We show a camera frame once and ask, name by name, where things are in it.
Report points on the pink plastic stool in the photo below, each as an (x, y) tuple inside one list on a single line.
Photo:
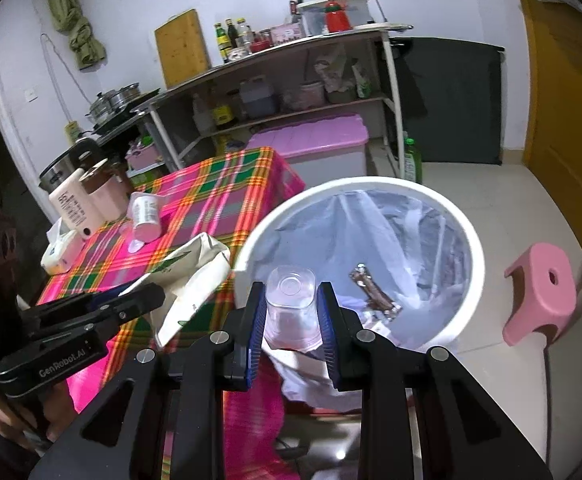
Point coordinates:
[(541, 290)]

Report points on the red bottle on shelf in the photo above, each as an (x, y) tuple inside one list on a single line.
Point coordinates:
[(337, 17)]

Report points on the crumpled shelf plastic bag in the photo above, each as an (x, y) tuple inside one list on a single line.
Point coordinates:
[(333, 70)]

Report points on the dark sauce bottle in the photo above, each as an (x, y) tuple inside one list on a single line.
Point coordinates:
[(231, 35)]

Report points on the pink lidded storage box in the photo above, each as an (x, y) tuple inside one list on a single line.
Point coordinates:
[(311, 145)]

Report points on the yellow wooden door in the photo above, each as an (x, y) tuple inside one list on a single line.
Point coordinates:
[(571, 135)]

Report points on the black cooktop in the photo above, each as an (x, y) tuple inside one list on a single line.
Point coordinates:
[(131, 110)]

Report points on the clear plastic bottle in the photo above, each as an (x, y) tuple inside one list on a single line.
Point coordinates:
[(244, 34)]

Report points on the green hanging cloth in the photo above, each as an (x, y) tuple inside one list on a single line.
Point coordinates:
[(78, 30)]

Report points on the steel steamer pot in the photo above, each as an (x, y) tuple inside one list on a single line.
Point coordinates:
[(113, 102)]

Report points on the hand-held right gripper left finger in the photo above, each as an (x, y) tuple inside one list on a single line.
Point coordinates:
[(256, 330)]

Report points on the clear storage container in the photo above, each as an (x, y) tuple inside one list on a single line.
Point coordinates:
[(361, 10)]

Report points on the steel rice cooker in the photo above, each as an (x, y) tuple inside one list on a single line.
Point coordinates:
[(63, 165)]

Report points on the white small bucket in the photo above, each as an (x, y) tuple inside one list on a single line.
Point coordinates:
[(312, 92)]

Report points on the person's left hand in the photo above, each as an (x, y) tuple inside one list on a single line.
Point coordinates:
[(26, 425)]

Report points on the black cabinet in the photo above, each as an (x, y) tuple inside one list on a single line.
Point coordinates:
[(451, 100)]

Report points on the wooden cutting board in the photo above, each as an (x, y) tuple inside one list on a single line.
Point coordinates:
[(181, 50)]

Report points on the white round trash bin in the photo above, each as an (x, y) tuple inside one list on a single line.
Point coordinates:
[(463, 240)]

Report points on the pink green plaid tablecloth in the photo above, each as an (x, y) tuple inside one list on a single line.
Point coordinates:
[(211, 190)]

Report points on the large white plastic cup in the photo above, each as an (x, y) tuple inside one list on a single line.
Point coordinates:
[(143, 215)]

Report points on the white tissue pack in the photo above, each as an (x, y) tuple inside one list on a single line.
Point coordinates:
[(63, 247)]

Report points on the brown snack wrapper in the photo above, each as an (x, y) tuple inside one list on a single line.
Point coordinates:
[(376, 295)]

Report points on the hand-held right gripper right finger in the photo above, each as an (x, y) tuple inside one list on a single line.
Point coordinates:
[(328, 335)]

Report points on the green label glass bottle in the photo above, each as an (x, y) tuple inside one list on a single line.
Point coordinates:
[(222, 45)]

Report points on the clear plastic bin liner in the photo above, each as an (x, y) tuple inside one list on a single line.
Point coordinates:
[(401, 230)]

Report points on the small clear plastic cup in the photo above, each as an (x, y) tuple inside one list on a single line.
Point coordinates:
[(291, 305)]

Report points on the red jar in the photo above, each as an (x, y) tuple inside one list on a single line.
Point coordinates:
[(261, 46)]

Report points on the yellow hanging tag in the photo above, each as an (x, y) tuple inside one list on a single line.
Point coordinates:
[(72, 132)]

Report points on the small clear plastic lid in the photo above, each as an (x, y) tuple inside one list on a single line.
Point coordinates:
[(137, 246)]

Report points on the white paper bag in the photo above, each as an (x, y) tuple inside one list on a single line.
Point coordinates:
[(196, 270)]

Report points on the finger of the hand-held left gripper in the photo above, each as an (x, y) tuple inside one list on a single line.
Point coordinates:
[(81, 327), (96, 301)]

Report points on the yellow cooking oil bottle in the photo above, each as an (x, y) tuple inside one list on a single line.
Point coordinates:
[(228, 145)]

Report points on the white tablet box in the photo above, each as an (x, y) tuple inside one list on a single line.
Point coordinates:
[(71, 205)]

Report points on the yellow label bottle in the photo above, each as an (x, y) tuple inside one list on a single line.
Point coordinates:
[(224, 110)]

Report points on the metal kitchen shelf counter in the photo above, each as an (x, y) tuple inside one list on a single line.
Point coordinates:
[(281, 50)]

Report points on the large translucent jug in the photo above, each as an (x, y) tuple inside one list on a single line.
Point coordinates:
[(258, 97)]

